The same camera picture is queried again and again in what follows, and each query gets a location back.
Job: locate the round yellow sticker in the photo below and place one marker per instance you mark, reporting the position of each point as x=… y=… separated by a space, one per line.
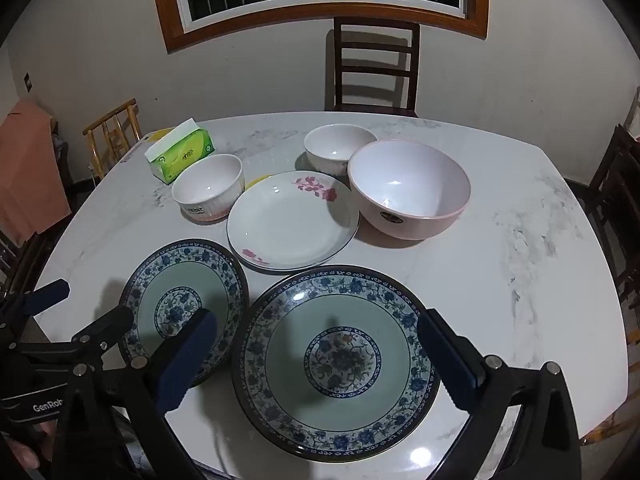
x=255 y=181

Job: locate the large blue patterned plate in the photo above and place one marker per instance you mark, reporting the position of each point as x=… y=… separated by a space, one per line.
x=300 y=350

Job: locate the small blue patterned plate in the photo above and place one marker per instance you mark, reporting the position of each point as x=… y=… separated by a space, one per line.
x=165 y=280

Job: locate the white pink-flowered plate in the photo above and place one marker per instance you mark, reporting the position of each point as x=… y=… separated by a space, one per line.
x=285 y=225

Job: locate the pink cloth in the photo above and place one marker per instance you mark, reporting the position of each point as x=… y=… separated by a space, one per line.
x=25 y=170

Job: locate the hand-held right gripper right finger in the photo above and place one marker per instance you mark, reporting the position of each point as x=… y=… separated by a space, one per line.
x=450 y=360

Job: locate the white ribbed bowl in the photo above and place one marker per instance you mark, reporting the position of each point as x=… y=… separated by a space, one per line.
x=205 y=185
x=335 y=145

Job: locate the green tissue box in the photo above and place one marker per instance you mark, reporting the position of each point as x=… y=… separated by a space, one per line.
x=185 y=155

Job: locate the bamboo chair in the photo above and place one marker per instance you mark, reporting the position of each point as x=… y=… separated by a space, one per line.
x=112 y=120

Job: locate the dark wooden slatted chair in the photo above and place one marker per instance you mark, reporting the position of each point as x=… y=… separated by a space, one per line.
x=375 y=25

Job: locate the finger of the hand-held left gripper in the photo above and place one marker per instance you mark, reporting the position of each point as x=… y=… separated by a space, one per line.
x=50 y=294
x=107 y=327

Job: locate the person's left hand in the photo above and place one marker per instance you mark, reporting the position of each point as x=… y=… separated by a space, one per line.
x=17 y=455

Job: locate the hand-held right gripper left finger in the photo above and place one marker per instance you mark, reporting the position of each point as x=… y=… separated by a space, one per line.
x=192 y=352

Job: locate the wooden framed barred window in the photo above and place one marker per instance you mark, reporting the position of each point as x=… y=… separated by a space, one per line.
x=170 y=15

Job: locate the rectangular yellow sticker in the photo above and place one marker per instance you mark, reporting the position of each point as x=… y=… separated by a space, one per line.
x=157 y=134

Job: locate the dark wall switch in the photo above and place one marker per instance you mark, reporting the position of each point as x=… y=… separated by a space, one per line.
x=28 y=83

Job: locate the large pink bowl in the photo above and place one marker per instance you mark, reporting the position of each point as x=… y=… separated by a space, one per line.
x=410 y=185

